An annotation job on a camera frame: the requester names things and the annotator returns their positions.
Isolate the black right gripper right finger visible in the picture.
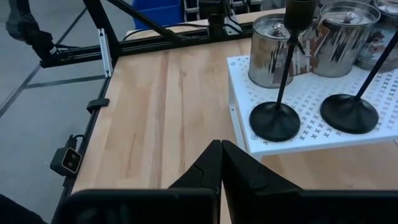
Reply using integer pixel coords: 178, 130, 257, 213
222, 139, 303, 224

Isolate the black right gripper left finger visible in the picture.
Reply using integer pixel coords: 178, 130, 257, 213
169, 139, 223, 192

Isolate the black candle stick holder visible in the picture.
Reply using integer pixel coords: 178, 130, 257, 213
319, 29, 398, 135
248, 0, 318, 143

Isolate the white perforated metal shelf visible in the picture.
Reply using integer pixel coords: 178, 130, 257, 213
226, 54, 398, 161

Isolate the black edge clip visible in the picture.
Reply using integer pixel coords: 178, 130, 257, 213
86, 98, 110, 114

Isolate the blue plastic bin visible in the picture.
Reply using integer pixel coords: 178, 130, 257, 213
132, 0, 185, 30

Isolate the small black camera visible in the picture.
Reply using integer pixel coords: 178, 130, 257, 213
49, 134, 83, 178

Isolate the black aluminium table frame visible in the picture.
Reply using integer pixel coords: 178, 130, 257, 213
40, 0, 254, 224

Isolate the black sleeved cable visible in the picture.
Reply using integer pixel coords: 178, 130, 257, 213
5, 0, 60, 68

